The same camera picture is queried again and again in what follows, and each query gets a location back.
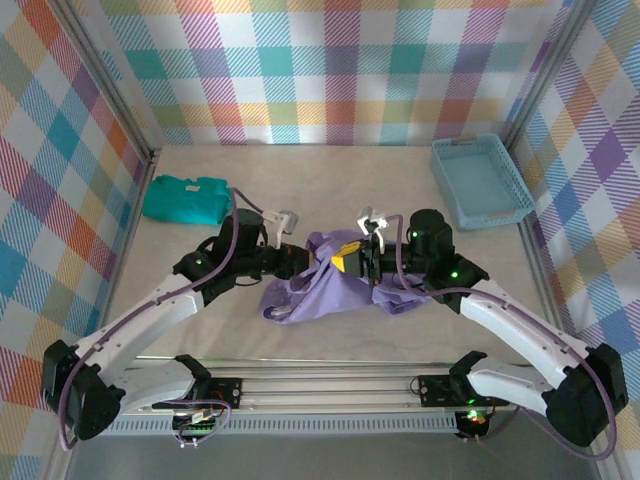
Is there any folded teal t-shirt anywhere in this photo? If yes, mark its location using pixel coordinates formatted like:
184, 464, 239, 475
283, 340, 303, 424
142, 174, 236, 226

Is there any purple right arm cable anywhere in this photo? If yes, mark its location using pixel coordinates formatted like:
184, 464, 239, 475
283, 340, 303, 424
379, 213, 621, 461

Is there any grey slotted cable duct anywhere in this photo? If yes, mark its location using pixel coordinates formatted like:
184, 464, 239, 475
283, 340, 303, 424
107, 417, 459, 436

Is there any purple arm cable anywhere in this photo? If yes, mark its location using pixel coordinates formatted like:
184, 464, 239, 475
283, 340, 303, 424
57, 185, 279, 454
379, 213, 621, 461

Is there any light blue plastic basket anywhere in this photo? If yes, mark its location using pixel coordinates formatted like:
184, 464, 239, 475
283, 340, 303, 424
430, 133, 536, 232

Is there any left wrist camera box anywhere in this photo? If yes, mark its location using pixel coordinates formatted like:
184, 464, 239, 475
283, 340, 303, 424
263, 208, 301, 236

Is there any controller board with wires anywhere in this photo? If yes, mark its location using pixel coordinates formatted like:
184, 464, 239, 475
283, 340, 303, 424
171, 408, 224, 449

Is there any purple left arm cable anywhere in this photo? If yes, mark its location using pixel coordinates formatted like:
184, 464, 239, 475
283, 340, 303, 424
57, 185, 279, 454

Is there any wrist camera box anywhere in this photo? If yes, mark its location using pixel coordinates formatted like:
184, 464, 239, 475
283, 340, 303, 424
263, 208, 301, 236
354, 203, 390, 251

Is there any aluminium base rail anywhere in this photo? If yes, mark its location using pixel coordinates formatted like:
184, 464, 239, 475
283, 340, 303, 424
114, 355, 521, 416

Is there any purple t-shirt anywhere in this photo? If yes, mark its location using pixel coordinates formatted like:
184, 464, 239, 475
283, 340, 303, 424
258, 228, 431, 326

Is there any aluminium frame post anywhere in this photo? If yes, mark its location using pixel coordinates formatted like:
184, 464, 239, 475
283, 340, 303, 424
502, 0, 601, 149
52, 0, 164, 169

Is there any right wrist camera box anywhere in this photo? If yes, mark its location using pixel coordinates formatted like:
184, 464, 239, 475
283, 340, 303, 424
354, 203, 390, 251

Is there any controller board with green light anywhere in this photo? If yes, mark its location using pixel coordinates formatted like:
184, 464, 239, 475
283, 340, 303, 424
455, 407, 494, 441

